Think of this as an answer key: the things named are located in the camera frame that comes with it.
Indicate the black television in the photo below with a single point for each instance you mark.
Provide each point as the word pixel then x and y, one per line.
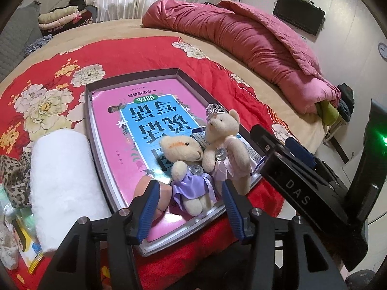
pixel 299 13

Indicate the peach makeup sponge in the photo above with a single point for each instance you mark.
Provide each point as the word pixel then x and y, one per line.
pixel 164 198

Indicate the shallow cardboard box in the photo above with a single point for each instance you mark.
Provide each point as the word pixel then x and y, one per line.
pixel 130 80

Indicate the blue knitted cloth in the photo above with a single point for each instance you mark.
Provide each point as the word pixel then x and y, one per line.
pixel 36 45

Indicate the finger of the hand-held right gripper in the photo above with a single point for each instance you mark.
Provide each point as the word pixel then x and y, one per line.
pixel 263 137
pixel 299 152

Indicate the dark bag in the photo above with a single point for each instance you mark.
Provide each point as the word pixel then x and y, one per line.
pixel 346 96

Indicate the teddy bear pink dress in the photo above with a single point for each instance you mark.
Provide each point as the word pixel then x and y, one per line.
pixel 223 123

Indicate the grey quilted headboard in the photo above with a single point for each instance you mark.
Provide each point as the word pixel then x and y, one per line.
pixel 18 36

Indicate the leopard print cloth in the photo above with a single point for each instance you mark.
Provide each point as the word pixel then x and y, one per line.
pixel 15 181

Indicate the white toilet paper roll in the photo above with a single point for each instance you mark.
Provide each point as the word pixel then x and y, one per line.
pixel 66 181

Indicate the green plastic wrapper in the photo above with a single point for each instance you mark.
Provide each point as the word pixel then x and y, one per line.
pixel 7 199

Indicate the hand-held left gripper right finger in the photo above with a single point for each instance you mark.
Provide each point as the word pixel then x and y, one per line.
pixel 234 214

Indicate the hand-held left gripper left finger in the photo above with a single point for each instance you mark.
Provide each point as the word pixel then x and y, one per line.
pixel 148 214

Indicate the pink quilt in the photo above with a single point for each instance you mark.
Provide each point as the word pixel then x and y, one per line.
pixel 257 45

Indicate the pile of folded clothes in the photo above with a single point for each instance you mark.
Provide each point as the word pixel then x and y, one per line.
pixel 60 15

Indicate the pink book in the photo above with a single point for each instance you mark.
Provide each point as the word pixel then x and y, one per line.
pixel 105 120

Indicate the red floral blanket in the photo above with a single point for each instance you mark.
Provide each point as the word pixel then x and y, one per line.
pixel 127 57

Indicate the beige bed sheet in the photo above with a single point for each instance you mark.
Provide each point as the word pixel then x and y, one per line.
pixel 121 27

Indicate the round wall clock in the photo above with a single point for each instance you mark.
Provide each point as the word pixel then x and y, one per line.
pixel 383 50

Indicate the green cloth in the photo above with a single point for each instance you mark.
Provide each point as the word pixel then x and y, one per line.
pixel 328 113

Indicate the teddy bear purple dress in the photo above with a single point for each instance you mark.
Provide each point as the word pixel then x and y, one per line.
pixel 181 151

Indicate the yellow wet wipes packet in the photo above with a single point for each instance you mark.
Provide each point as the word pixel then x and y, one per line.
pixel 25 241

